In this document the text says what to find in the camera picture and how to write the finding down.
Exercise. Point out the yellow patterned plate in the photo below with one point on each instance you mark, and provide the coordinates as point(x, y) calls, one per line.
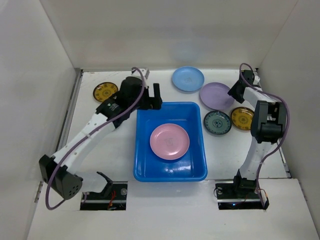
point(104, 90)
point(242, 117)

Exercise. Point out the pink plastic plate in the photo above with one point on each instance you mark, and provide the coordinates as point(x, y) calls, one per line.
point(169, 141)

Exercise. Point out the purple plastic plate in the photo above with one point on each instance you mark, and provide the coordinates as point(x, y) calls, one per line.
point(215, 96)

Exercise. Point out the right yellow patterned plate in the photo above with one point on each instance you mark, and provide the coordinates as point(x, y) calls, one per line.
point(242, 117)

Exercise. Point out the left yellow patterned plate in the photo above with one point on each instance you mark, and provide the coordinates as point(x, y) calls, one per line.
point(104, 90)

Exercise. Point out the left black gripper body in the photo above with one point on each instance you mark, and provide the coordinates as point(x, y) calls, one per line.
point(149, 102)

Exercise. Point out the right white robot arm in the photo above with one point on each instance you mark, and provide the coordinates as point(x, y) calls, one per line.
point(268, 125)

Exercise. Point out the light blue plastic plate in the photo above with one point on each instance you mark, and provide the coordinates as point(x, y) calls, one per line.
point(188, 79)

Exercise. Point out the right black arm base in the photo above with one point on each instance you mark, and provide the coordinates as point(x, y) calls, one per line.
point(240, 194)

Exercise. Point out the right green floral plate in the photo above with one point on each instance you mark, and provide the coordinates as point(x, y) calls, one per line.
point(217, 122)

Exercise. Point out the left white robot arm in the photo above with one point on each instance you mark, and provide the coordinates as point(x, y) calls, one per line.
point(60, 171)

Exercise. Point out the blue plastic bin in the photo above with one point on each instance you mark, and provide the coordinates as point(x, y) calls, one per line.
point(191, 167)

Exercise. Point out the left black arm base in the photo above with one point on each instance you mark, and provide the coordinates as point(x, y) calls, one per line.
point(115, 200)

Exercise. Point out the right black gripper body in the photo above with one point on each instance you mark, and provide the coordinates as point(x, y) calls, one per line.
point(236, 91)

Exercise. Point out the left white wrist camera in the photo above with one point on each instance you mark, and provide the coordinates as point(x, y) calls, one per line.
point(140, 73)

